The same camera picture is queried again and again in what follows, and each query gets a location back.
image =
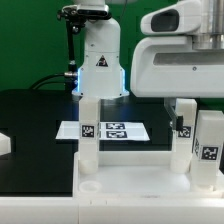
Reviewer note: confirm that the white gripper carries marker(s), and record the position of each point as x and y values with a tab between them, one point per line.
169	67

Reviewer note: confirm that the white desk top tray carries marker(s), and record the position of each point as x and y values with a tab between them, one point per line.
138	174

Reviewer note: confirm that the white marker sheet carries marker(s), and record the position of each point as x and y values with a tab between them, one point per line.
114	131

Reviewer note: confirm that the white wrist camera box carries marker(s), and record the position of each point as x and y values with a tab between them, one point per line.
180	18

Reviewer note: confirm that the black camera on stand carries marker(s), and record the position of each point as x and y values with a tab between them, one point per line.
81	11

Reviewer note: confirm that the black camera stand pole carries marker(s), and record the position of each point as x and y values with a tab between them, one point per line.
71	76

